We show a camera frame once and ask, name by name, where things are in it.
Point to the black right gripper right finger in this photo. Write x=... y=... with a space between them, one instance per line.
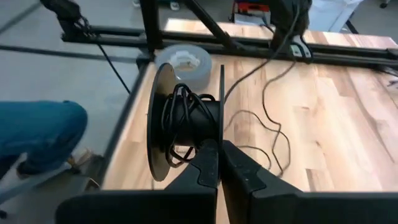
x=311 y=211

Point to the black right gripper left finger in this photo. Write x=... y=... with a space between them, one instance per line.
x=140 y=208

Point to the person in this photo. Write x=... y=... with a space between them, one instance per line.
x=40 y=130

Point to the grey duct tape roll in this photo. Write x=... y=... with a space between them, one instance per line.
x=202 y=71

